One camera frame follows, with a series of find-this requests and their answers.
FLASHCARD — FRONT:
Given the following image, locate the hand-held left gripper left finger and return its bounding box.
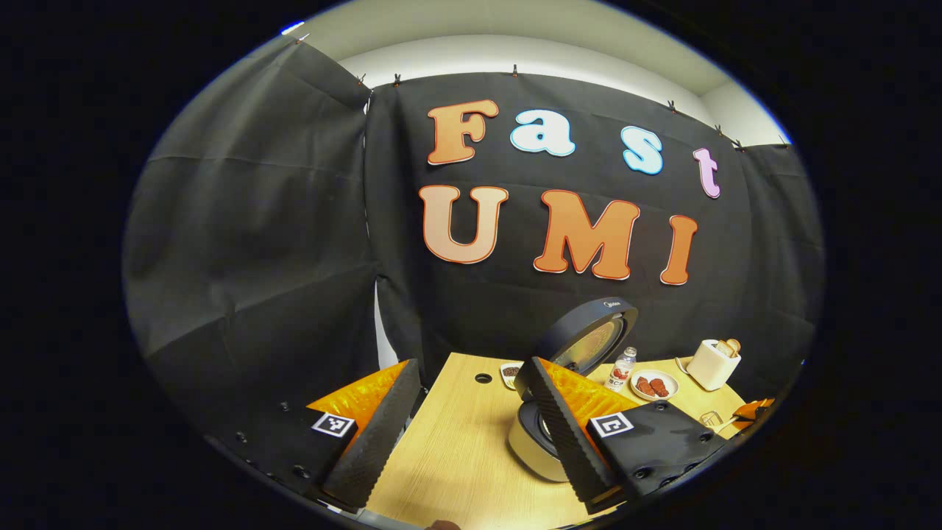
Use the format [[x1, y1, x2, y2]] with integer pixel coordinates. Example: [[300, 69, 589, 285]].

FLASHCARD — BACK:
[[205, 358, 422, 513]]

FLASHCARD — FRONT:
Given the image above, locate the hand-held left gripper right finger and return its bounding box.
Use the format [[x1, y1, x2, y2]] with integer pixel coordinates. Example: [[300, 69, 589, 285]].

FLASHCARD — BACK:
[[528, 357, 737, 515]]

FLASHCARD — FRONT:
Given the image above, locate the dark grey rice cooker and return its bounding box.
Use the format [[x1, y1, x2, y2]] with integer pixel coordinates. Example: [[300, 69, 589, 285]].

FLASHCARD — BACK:
[[508, 297, 639, 483]]

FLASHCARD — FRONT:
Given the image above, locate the white toaster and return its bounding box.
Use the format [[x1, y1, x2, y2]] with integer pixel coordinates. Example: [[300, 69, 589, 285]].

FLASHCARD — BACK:
[[686, 339, 742, 392]]

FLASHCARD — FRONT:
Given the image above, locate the white round plate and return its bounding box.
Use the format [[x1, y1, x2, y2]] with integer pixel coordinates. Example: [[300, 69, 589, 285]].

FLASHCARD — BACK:
[[631, 370, 679, 402]]

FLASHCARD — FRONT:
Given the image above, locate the clear drink bottle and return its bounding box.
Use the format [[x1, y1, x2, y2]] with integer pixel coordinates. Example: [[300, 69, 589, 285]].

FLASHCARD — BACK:
[[606, 347, 638, 391]]

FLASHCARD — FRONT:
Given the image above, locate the black backdrop cloth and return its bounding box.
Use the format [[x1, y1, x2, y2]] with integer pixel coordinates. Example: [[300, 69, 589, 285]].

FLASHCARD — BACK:
[[121, 37, 825, 442]]

